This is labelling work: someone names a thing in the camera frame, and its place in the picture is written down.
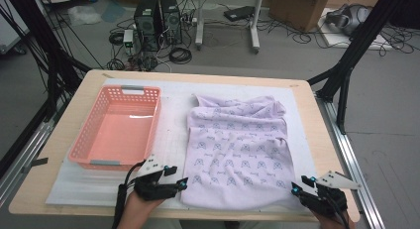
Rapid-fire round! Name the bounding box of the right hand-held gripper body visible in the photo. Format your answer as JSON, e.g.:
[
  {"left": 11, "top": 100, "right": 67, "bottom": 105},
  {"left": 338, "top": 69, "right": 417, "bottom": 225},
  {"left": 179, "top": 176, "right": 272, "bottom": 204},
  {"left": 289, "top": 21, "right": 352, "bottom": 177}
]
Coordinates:
[{"left": 299, "top": 170, "right": 362, "bottom": 219}]

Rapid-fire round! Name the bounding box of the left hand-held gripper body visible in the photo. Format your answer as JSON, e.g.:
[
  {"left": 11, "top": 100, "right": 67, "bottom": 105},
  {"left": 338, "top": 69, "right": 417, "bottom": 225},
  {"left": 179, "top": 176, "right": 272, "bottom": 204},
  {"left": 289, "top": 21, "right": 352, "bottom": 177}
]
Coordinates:
[{"left": 133, "top": 154, "right": 178, "bottom": 202}]

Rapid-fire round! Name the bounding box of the pink plastic basket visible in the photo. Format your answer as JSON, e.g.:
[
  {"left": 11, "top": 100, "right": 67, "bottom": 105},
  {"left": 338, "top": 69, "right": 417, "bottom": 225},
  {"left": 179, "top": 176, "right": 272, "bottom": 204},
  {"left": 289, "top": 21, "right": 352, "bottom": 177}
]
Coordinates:
[{"left": 67, "top": 84, "right": 162, "bottom": 172}]

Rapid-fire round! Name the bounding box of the lilac printed towel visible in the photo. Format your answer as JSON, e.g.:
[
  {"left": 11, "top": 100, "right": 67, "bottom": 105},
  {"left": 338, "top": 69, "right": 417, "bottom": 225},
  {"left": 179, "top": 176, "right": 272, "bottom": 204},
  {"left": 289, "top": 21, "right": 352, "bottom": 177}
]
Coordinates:
[{"left": 180, "top": 93, "right": 298, "bottom": 211}]

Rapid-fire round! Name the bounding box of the person's right hand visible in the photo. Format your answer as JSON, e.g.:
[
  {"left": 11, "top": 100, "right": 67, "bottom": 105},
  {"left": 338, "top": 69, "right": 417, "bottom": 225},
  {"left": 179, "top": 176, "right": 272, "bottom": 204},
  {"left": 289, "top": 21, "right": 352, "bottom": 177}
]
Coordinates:
[{"left": 313, "top": 212, "right": 356, "bottom": 229}]

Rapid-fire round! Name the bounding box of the person's left hand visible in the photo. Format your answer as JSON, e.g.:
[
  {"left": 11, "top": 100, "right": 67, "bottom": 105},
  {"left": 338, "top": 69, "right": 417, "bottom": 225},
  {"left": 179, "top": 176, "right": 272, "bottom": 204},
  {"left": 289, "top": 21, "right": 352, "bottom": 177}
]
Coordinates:
[{"left": 127, "top": 192, "right": 166, "bottom": 220}]

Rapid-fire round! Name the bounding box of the white foam mat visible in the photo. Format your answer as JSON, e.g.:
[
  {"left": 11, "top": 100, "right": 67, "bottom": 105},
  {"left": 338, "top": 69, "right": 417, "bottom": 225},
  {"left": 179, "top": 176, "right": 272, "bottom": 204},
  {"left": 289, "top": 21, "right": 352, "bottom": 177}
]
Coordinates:
[{"left": 45, "top": 77, "right": 330, "bottom": 214}]

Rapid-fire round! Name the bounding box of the white power adapter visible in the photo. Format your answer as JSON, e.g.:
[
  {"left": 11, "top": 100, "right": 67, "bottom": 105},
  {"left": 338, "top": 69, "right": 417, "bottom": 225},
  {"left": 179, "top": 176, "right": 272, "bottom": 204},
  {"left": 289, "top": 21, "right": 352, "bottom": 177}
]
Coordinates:
[{"left": 122, "top": 29, "right": 135, "bottom": 56}]

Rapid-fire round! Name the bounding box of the white floor board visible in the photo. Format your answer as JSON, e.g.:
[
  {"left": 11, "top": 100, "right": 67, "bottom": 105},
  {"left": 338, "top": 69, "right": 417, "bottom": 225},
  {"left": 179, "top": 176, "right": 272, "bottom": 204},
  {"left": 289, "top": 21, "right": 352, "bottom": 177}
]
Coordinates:
[{"left": 317, "top": 7, "right": 394, "bottom": 52}]

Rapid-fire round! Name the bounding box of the black computer tower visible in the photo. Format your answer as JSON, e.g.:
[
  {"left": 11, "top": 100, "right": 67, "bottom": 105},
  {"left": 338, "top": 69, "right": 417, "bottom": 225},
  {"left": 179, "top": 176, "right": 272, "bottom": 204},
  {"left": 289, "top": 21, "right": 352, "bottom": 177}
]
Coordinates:
[
  {"left": 133, "top": 0, "right": 162, "bottom": 53},
  {"left": 159, "top": 0, "right": 183, "bottom": 45}
]

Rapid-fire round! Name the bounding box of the white-legged desk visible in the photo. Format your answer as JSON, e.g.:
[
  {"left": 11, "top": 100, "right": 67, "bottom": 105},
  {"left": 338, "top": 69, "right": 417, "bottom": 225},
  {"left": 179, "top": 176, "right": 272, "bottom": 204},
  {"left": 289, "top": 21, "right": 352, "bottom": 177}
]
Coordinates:
[{"left": 194, "top": 0, "right": 265, "bottom": 55}]

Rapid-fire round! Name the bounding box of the grey backpack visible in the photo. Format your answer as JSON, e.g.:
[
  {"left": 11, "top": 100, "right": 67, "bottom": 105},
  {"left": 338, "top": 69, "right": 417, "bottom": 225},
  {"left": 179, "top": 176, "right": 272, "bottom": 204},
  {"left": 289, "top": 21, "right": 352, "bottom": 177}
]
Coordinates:
[{"left": 325, "top": 3, "right": 372, "bottom": 37}]

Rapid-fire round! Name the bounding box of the blue sheet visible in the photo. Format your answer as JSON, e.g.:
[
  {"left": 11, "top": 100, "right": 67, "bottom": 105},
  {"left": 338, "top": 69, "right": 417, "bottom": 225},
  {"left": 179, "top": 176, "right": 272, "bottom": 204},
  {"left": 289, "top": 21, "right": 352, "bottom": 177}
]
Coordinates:
[{"left": 100, "top": 0, "right": 127, "bottom": 24}]

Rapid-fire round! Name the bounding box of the open cardboard box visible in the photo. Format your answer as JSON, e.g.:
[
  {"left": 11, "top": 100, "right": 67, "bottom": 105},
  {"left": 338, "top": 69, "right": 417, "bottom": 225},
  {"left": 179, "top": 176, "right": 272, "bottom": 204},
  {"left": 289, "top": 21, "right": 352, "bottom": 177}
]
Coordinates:
[{"left": 268, "top": 0, "right": 331, "bottom": 33}]

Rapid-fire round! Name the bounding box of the black flat device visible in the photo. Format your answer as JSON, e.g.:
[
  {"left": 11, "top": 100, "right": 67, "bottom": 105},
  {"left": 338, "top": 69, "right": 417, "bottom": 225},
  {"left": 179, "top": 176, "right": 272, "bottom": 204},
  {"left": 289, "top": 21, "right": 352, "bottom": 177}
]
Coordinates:
[{"left": 223, "top": 5, "right": 256, "bottom": 23}]

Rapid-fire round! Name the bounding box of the clear plastic bag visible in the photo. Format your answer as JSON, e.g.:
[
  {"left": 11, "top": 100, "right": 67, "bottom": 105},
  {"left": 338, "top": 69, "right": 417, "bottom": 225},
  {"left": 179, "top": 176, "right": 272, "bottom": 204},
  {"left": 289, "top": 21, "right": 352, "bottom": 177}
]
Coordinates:
[{"left": 67, "top": 4, "right": 102, "bottom": 26}]

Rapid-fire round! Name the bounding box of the black sleeved cable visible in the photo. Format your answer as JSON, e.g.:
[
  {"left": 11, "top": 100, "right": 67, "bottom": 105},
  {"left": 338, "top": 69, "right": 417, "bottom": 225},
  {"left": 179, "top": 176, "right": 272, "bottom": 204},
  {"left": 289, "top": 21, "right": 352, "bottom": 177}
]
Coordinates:
[
  {"left": 325, "top": 185, "right": 351, "bottom": 229},
  {"left": 112, "top": 159, "right": 147, "bottom": 229}
]

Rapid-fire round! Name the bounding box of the aluminium rail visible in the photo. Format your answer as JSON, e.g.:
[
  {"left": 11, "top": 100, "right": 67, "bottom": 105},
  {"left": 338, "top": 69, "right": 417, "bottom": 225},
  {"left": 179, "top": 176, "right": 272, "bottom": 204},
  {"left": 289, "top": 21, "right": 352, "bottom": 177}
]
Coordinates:
[
  {"left": 315, "top": 93, "right": 385, "bottom": 229},
  {"left": 0, "top": 99, "right": 67, "bottom": 207}
]

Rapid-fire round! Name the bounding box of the coil of black cable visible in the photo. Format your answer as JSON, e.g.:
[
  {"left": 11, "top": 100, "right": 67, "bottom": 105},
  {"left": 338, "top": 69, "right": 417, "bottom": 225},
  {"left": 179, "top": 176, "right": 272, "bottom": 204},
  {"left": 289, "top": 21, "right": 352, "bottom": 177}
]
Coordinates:
[{"left": 168, "top": 47, "right": 193, "bottom": 65}]

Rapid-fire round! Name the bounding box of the grey metal bracket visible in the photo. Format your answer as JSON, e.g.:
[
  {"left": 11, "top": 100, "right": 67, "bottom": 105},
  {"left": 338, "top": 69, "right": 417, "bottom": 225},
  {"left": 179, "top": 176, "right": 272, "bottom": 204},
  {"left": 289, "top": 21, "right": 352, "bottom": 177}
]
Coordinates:
[{"left": 21, "top": 157, "right": 50, "bottom": 174}]

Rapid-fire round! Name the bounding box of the black frame post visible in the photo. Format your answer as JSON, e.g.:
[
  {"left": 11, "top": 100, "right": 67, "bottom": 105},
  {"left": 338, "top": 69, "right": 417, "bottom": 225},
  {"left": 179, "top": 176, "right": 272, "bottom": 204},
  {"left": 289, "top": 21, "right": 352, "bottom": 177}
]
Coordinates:
[
  {"left": 0, "top": 0, "right": 93, "bottom": 180},
  {"left": 306, "top": 0, "right": 409, "bottom": 136}
]

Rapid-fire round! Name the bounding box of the tangle of black floor cables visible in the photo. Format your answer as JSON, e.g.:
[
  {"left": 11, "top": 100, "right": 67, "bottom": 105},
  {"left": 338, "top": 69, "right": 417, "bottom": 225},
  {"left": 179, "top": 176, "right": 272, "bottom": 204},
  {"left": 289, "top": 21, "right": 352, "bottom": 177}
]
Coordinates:
[{"left": 257, "top": 19, "right": 420, "bottom": 58}]

